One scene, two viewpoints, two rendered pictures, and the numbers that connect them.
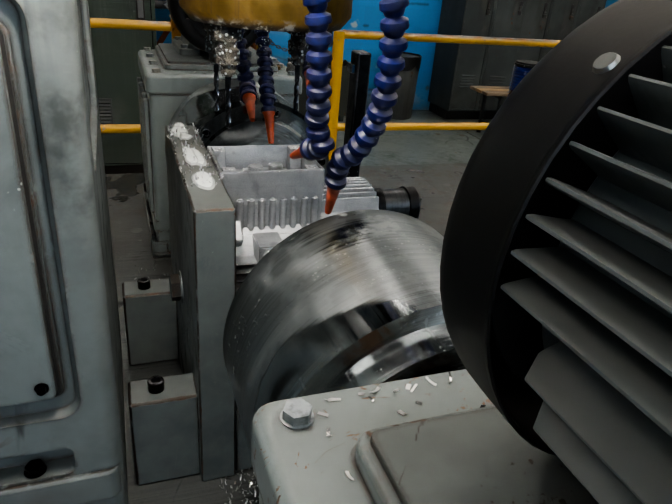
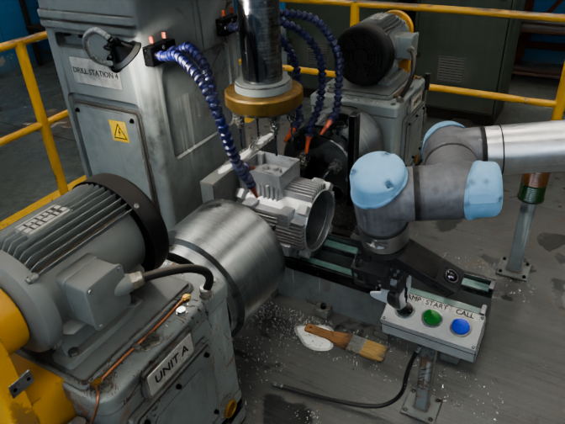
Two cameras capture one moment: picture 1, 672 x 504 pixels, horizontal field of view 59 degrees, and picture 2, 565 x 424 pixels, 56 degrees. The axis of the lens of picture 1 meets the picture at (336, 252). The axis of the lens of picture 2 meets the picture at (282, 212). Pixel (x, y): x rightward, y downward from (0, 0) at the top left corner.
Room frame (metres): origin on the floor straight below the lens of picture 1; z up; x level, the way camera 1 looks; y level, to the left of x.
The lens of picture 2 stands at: (-0.02, -0.86, 1.74)
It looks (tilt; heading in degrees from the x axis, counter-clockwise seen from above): 32 degrees down; 53
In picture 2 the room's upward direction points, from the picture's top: 3 degrees counter-clockwise
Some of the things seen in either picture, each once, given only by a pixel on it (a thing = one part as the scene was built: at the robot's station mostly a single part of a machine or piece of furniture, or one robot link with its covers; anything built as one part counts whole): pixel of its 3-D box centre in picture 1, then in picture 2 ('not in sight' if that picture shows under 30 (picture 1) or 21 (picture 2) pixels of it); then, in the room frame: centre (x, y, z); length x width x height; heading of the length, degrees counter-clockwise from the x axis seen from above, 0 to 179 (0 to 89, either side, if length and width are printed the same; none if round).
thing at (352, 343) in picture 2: not in sight; (344, 340); (0.63, -0.22, 0.80); 0.21 x 0.05 x 0.01; 112
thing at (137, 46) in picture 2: not in sight; (116, 53); (0.38, 0.19, 1.46); 0.18 x 0.11 x 0.13; 112
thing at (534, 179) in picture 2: not in sight; (535, 173); (1.16, -0.33, 1.10); 0.06 x 0.06 x 0.04
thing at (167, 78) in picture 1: (216, 143); (371, 133); (1.24, 0.28, 0.99); 0.35 x 0.31 x 0.37; 22
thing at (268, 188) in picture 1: (263, 186); (269, 175); (0.67, 0.09, 1.11); 0.12 x 0.11 x 0.07; 111
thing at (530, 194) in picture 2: not in sight; (532, 189); (1.16, -0.33, 1.05); 0.06 x 0.06 x 0.04
